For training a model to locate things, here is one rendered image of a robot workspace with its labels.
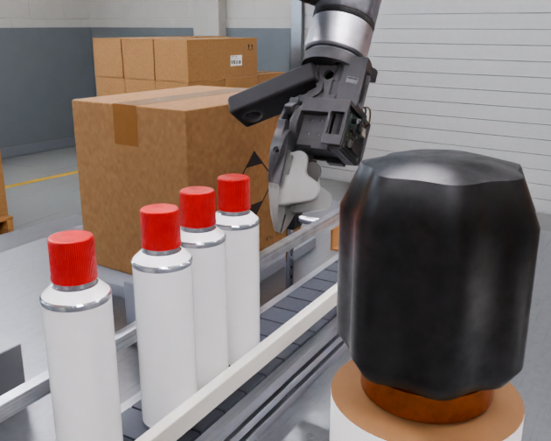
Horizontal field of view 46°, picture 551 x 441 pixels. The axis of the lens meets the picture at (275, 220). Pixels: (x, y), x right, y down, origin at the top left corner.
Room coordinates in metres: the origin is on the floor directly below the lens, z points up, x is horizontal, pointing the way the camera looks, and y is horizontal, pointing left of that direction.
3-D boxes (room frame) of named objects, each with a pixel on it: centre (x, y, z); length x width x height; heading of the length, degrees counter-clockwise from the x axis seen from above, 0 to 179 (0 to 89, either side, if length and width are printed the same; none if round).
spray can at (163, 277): (0.52, 0.10, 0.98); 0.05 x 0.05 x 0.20
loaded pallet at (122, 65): (4.67, 0.56, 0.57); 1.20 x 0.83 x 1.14; 146
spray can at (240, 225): (0.64, 0.04, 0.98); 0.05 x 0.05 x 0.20
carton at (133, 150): (1.08, 0.14, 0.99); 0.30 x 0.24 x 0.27; 145
